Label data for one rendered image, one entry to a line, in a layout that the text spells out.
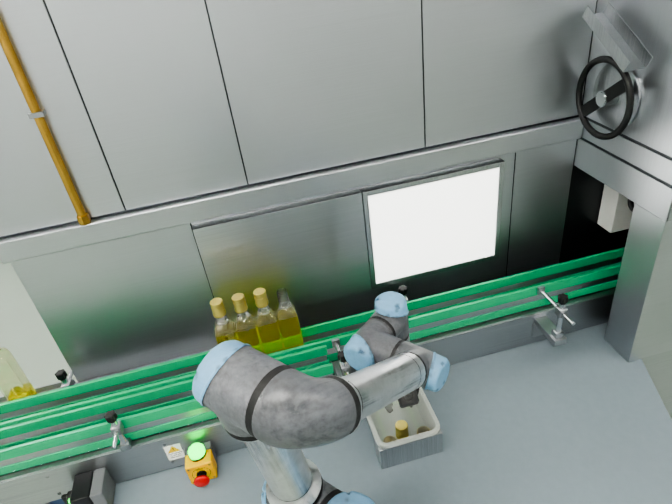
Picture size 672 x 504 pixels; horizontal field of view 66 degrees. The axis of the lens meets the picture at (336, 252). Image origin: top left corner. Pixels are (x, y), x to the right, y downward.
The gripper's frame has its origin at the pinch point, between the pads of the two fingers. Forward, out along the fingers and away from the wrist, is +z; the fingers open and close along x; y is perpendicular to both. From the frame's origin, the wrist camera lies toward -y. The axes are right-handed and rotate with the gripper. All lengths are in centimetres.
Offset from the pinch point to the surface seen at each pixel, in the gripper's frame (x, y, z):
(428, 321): -16.1, 22.7, -6.5
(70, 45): 57, 40, -93
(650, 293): -74, 6, -13
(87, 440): 81, 11, -5
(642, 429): -61, -15, 13
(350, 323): 6.0, 29.5, -6.6
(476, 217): -38, 40, -27
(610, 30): -70, 34, -77
